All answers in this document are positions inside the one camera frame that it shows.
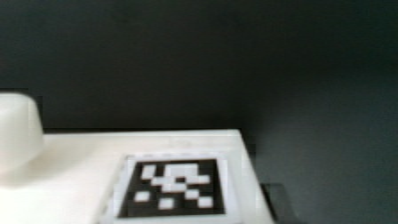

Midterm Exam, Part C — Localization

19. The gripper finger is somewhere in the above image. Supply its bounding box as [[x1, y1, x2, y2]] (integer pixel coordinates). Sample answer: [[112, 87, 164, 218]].
[[261, 183, 300, 224]]

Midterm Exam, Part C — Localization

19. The white drawer box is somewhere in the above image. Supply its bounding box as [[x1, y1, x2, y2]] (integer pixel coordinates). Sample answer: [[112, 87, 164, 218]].
[[0, 93, 276, 224]]

